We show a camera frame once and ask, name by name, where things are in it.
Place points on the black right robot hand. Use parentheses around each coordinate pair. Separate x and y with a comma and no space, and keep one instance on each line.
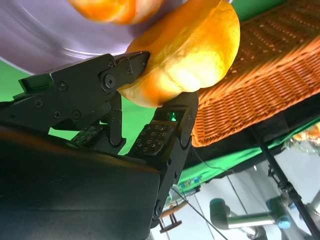
(62,187)

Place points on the oval orange bread roll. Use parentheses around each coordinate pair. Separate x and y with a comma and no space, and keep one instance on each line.
(120,10)

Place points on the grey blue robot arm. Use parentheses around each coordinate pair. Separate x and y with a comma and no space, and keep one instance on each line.
(220,212)

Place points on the lavender round plate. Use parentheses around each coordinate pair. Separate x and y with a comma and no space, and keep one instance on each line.
(37,37)

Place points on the orange wicker basket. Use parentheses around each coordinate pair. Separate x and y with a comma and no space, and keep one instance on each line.
(262,75)

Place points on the wooden stool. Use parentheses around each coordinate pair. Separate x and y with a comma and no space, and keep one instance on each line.
(172,215)

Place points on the green tablecloth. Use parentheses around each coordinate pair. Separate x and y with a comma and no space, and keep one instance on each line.
(10,80)

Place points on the green background cloth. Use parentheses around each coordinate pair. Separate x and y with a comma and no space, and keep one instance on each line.
(225,160)

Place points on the black backdrop cloth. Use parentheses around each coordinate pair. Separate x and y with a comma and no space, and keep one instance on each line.
(272,125)

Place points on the black stand pole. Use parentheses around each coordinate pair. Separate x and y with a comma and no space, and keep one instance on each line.
(287,187)

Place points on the clear plastic food bag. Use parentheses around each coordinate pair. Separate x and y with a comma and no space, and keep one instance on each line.
(305,140)

